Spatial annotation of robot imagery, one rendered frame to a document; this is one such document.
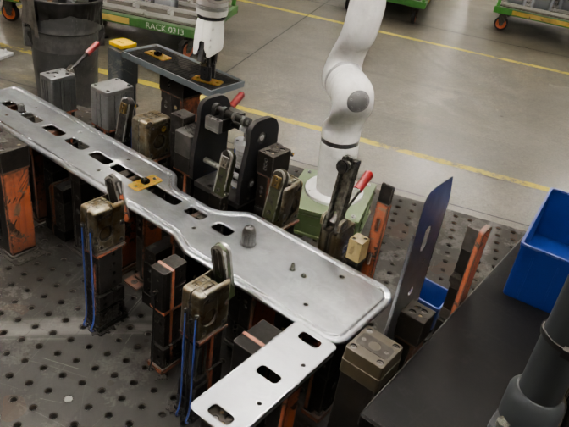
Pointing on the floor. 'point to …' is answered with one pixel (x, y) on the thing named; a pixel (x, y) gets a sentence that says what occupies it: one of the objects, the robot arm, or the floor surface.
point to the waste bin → (64, 39)
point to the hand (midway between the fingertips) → (207, 71)
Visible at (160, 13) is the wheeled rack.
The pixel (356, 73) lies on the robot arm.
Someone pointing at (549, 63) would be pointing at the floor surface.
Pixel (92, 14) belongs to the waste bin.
